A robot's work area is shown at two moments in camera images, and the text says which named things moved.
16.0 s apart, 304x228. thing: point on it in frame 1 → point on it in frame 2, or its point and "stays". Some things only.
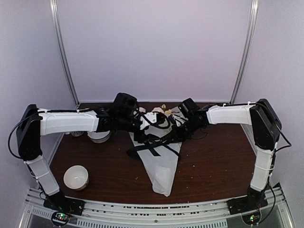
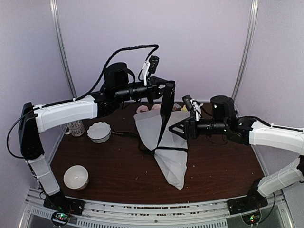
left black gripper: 142,138 → 153,84
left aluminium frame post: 54,15 stays
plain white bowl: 76,177 stays
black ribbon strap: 153,141 → 168,97
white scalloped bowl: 99,137 stays
